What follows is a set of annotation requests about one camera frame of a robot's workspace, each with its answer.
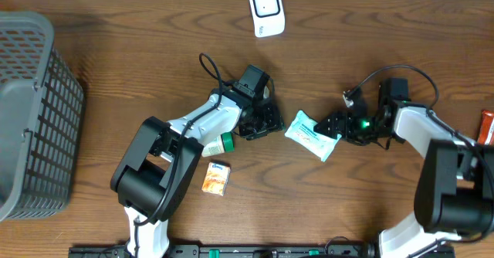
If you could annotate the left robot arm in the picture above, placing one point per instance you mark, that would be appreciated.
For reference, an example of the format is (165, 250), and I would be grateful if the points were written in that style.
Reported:
(156, 169)

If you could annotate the red snack packet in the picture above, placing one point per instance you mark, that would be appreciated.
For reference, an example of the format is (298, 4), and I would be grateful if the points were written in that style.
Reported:
(486, 129)

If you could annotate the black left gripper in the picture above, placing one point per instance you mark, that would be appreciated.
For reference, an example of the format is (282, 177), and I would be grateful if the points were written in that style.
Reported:
(272, 116)

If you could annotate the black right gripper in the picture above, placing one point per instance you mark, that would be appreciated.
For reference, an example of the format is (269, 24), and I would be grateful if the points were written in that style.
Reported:
(348, 118)

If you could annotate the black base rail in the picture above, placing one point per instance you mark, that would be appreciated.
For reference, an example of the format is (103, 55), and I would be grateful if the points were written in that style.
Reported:
(339, 250)

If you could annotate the orange tissue pack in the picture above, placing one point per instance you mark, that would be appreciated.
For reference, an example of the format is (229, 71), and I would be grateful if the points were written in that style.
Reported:
(216, 179)

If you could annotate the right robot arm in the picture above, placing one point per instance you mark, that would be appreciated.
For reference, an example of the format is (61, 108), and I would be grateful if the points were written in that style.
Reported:
(453, 201)

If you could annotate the grey plastic basket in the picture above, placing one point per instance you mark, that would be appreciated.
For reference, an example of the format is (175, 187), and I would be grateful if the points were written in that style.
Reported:
(42, 108)

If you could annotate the teal wet wipes pack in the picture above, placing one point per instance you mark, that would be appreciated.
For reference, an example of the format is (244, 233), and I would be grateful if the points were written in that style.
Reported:
(301, 131)

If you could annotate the green lid jar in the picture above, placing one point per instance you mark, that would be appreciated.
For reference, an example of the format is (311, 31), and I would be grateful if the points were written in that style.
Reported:
(220, 145)

